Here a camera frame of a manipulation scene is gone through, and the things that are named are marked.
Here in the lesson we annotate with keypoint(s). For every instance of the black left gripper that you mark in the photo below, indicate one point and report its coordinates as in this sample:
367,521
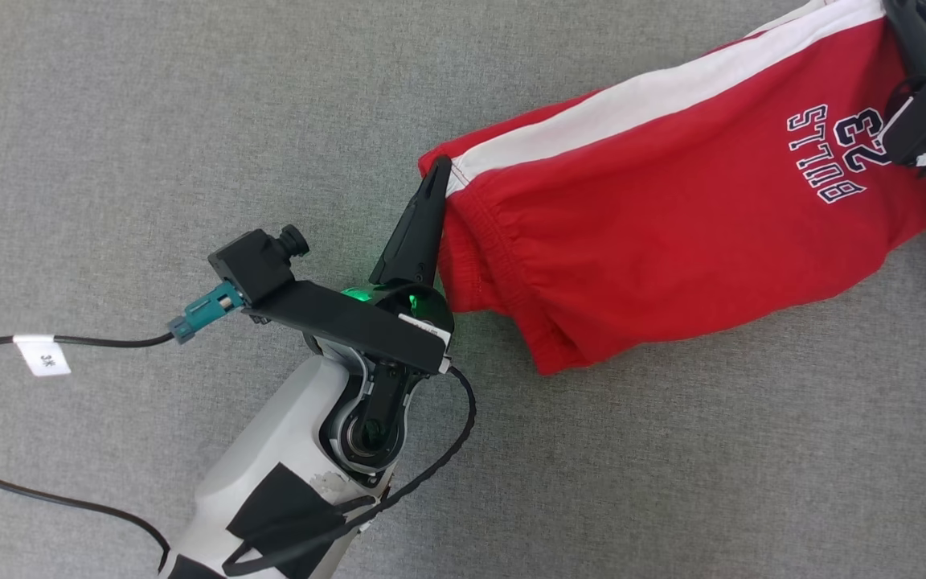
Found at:
350,322

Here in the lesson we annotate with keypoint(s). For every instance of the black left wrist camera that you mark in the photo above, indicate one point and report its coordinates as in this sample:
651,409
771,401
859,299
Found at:
250,261

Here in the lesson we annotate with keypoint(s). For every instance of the red white-striped sports shorts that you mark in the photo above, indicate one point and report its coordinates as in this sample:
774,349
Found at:
672,225

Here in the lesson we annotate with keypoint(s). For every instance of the grey fabric sofa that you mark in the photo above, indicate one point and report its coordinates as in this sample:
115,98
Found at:
109,121

